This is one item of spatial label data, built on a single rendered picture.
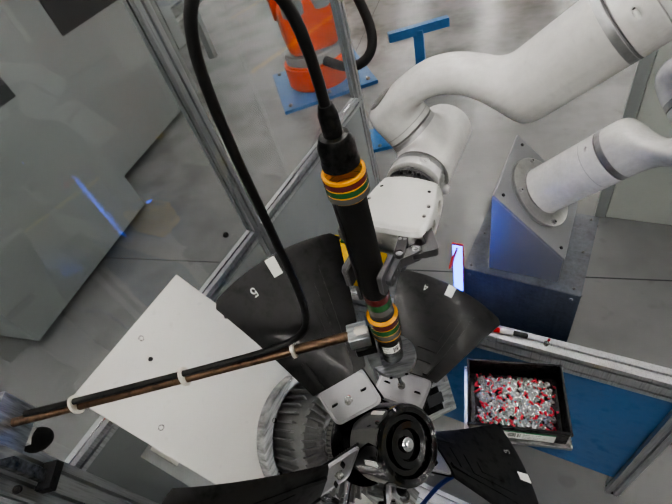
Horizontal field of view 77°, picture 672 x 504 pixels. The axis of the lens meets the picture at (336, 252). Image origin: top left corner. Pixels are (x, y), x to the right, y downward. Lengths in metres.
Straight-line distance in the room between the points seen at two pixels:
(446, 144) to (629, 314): 1.87
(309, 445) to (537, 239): 0.71
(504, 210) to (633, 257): 1.60
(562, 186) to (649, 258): 1.59
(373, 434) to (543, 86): 0.51
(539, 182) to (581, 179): 0.09
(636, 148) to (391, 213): 0.61
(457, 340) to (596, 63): 0.51
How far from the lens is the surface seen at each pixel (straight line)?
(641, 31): 0.54
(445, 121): 0.66
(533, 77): 0.56
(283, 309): 0.68
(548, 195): 1.12
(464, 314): 0.88
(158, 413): 0.83
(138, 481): 1.44
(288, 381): 0.86
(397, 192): 0.57
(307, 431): 0.79
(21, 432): 0.84
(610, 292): 2.45
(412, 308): 0.86
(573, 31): 0.55
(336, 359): 0.69
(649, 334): 2.36
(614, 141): 1.05
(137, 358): 0.83
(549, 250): 1.15
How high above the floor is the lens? 1.89
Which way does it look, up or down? 45 degrees down
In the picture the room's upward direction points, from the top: 19 degrees counter-clockwise
